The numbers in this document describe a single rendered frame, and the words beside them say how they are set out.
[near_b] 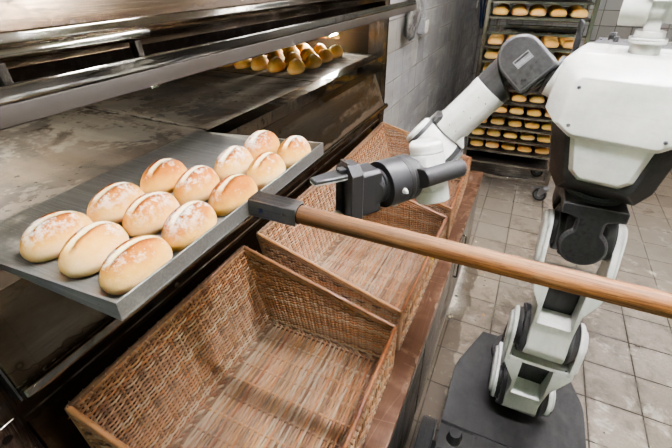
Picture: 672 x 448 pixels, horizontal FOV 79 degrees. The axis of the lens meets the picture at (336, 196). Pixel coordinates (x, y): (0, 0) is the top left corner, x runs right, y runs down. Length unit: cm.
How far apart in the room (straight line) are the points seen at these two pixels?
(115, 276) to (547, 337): 108
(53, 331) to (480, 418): 134
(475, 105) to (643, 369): 165
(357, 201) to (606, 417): 162
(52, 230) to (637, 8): 104
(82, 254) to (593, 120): 91
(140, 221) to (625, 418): 193
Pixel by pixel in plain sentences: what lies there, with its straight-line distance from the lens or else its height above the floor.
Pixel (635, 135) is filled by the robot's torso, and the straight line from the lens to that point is 97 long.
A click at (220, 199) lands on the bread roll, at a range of 69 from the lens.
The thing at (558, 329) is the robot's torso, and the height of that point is 71.
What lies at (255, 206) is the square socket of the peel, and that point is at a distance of 69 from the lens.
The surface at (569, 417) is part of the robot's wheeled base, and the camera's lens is 182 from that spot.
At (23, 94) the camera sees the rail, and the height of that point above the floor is 142.
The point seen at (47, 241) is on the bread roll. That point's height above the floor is 122.
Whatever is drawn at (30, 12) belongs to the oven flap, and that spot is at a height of 149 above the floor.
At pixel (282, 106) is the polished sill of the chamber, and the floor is 118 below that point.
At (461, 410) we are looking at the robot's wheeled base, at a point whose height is 17.
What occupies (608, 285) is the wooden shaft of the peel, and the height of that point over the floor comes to 121.
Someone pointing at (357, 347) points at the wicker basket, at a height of 61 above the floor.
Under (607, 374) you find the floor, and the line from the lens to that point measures 227.
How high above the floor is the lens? 154
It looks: 29 degrees down
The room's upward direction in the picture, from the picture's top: straight up
